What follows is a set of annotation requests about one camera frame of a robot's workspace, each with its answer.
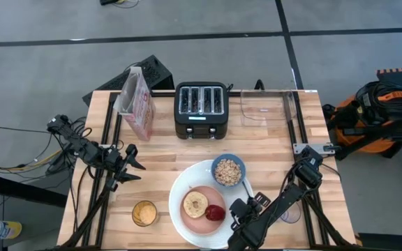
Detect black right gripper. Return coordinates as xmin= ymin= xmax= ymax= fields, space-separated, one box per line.
xmin=228 ymin=190 xmax=272 ymax=231

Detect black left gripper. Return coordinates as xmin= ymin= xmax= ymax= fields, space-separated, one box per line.
xmin=94 ymin=143 xmax=147 ymax=192

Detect dark spoon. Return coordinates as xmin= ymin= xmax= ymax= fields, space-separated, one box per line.
xmin=241 ymin=179 xmax=254 ymax=203

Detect toasted bagel half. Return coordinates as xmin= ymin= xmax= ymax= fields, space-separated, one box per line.
xmin=182 ymin=190 xmax=209 ymax=220

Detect pink strawberry yogurt cereal box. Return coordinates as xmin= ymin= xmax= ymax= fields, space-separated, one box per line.
xmin=112 ymin=66 xmax=156 ymax=142

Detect red strawberry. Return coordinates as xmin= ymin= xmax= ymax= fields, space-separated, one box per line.
xmin=204 ymin=204 xmax=227 ymax=222

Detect clear plastic cup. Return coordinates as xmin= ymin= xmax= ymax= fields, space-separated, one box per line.
xmin=278 ymin=201 xmax=303 ymax=225

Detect glass of orange juice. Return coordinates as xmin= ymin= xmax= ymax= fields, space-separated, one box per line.
xmin=131 ymin=199 xmax=158 ymax=228

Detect blue-grey bowl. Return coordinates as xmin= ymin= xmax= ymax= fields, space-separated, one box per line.
xmin=210 ymin=153 xmax=247 ymax=188

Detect pink plate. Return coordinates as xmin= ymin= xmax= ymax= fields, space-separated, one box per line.
xmin=179 ymin=185 xmax=228 ymax=236

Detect white round plate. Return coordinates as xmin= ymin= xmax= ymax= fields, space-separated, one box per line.
xmin=167 ymin=159 xmax=256 ymax=250

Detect black four-slot toaster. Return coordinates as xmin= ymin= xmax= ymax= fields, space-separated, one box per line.
xmin=173 ymin=81 xmax=230 ymax=140

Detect black perforated metal box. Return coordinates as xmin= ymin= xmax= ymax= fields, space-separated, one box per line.
xmin=82 ymin=54 xmax=175 ymax=107

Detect clear plastic container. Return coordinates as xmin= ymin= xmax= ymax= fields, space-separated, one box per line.
xmin=239 ymin=88 xmax=298 ymax=127

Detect black floor beam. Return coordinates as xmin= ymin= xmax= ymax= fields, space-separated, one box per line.
xmin=0 ymin=172 xmax=68 ymax=208

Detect white and yellow bottle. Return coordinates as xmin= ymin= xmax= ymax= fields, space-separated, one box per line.
xmin=0 ymin=220 xmax=23 ymax=241

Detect black yellow hazard-striped platform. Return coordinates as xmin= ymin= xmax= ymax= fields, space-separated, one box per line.
xmin=355 ymin=232 xmax=402 ymax=251
xmin=376 ymin=66 xmax=402 ymax=92

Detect orange and black vacuum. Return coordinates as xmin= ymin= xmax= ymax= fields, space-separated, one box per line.
xmin=322 ymin=80 xmax=402 ymax=162

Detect ring cereal pieces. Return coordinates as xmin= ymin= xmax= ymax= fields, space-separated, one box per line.
xmin=214 ymin=158 xmax=243 ymax=187

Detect silver metal bracket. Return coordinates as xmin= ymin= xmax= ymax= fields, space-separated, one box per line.
xmin=292 ymin=142 xmax=336 ymax=155

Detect black cable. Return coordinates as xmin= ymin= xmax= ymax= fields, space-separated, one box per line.
xmin=0 ymin=124 xmax=52 ymax=135

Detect thin yellow floor cable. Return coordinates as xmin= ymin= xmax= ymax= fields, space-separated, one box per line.
xmin=115 ymin=0 xmax=141 ymax=10

